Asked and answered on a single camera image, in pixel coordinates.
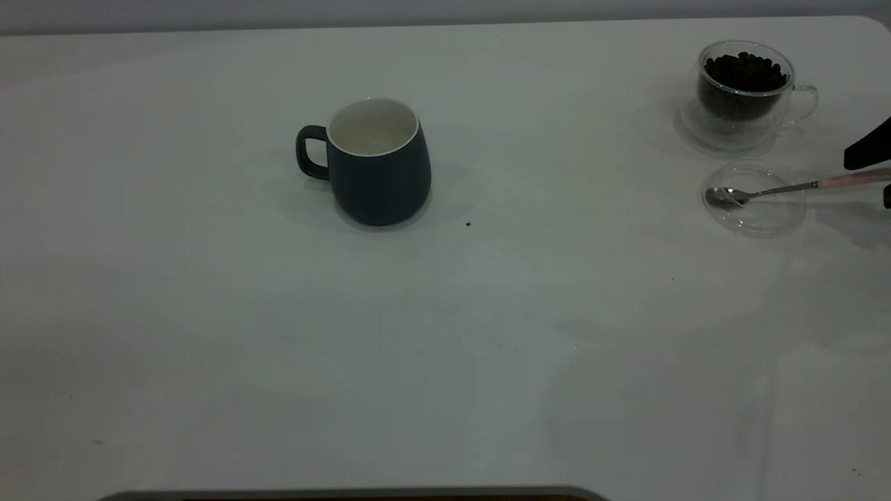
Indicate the clear round glass lid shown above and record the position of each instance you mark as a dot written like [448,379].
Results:
[766,217]

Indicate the clear double-wall glass cup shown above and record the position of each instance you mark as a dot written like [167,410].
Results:
[738,132]

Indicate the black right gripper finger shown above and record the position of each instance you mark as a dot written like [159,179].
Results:
[873,149]

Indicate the dark blue-grey ceramic mug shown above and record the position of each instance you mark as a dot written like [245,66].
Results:
[383,184]

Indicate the pile of coffee beans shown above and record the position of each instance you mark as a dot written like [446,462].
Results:
[741,76]

